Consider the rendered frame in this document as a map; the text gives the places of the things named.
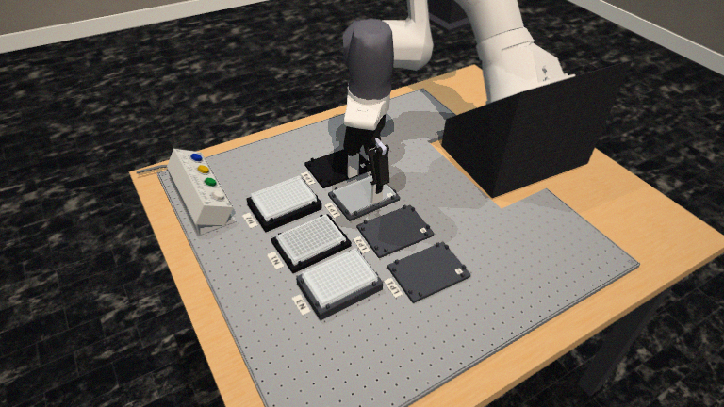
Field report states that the white button panel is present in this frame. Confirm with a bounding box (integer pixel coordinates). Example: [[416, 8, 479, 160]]
[[136, 149, 236, 236]]

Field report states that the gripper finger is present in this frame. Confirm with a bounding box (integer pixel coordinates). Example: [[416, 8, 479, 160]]
[[343, 126, 362, 178], [361, 137, 389, 204]]

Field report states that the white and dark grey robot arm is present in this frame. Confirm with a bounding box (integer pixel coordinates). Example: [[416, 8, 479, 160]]
[[343, 0, 575, 131]]

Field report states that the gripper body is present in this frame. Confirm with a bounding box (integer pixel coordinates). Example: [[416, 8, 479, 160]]
[[353, 114, 386, 149]]

